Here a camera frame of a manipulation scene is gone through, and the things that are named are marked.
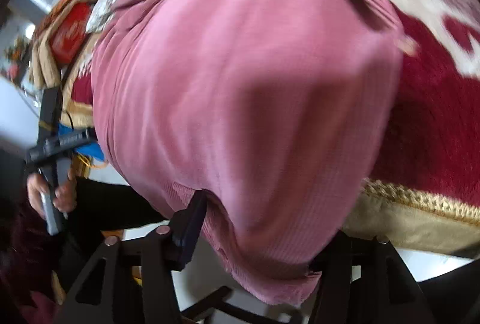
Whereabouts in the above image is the person's dark red clothing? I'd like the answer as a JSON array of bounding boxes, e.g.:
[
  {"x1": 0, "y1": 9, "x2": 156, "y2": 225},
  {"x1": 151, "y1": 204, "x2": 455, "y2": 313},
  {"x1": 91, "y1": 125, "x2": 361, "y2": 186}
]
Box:
[{"x1": 0, "y1": 196, "x2": 76, "y2": 324}]

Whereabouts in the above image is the pink zip jacket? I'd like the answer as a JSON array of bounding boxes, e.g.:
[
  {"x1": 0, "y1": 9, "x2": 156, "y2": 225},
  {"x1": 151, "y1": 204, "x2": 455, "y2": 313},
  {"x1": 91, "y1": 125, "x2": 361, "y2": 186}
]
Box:
[{"x1": 90, "y1": 0, "x2": 417, "y2": 306}]

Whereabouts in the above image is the blue yellow plastic container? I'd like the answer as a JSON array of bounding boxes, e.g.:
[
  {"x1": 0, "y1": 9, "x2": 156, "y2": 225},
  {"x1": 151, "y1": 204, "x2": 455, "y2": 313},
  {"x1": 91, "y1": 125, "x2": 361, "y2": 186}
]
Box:
[{"x1": 58, "y1": 123, "x2": 106, "y2": 164}]

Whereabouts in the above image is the person's left hand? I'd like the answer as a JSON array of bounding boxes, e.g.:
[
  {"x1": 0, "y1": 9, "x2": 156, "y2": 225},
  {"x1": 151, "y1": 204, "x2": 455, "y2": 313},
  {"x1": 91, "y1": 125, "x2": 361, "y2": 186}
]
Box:
[{"x1": 27, "y1": 168, "x2": 77, "y2": 221}]

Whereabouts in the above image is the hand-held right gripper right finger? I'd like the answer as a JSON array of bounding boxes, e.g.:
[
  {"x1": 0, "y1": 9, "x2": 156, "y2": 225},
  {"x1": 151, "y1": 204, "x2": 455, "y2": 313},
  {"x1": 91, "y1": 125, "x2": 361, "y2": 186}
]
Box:
[{"x1": 309, "y1": 230, "x2": 436, "y2": 324}]

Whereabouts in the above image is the red floral blanket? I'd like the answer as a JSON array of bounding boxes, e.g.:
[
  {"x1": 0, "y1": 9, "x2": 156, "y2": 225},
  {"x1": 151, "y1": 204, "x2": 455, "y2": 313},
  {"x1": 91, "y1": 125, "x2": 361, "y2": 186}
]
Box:
[{"x1": 62, "y1": 0, "x2": 480, "y2": 261}]

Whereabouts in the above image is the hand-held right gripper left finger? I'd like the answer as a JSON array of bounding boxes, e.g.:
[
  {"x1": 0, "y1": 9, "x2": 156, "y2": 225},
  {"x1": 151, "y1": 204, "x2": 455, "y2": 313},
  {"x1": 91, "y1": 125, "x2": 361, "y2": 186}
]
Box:
[{"x1": 56, "y1": 191, "x2": 209, "y2": 324}]

